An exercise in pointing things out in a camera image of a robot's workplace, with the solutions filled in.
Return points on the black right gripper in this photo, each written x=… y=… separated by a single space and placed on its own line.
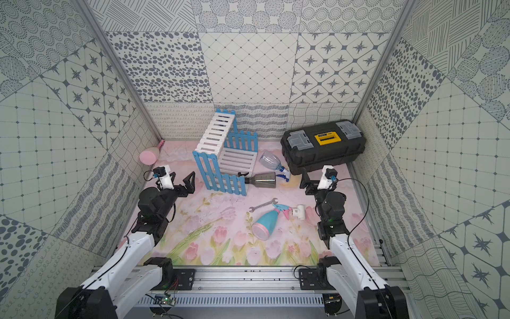
x=313 y=184

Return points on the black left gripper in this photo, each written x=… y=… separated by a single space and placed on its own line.
x=178 y=187

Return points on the clear blue spray bottle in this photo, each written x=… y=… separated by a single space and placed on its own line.
x=272 y=162

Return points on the smoky grey spray bottle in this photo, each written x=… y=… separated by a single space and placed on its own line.
x=261 y=180

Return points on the blue and white slatted shelf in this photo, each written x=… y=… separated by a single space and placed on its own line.
x=225 y=155

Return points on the teal pink spray bottle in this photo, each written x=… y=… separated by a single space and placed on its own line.
x=264 y=227

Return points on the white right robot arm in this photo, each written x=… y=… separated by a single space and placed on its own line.
x=361 y=288

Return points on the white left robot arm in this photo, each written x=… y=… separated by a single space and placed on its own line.
x=113 y=290

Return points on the black toolbox yellow label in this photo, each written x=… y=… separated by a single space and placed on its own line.
x=312 y=147

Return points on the white pipe fitting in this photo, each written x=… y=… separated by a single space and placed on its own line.
x=298 y=212

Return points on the silver open-end wrench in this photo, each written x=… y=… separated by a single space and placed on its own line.
x=271 y=202

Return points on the floral pink table mat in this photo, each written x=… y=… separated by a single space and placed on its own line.
x=215 y=228

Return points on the small green circuit board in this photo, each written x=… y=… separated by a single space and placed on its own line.
x=165 y=300

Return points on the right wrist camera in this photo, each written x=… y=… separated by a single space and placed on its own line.
x=328 y=179

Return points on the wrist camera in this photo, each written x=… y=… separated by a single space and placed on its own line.
x=328 y=179
x=164 y=177

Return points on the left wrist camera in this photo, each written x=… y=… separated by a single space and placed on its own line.
x=164 y=177

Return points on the aluminium mounting rail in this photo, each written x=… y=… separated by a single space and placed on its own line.
x=256 y=287

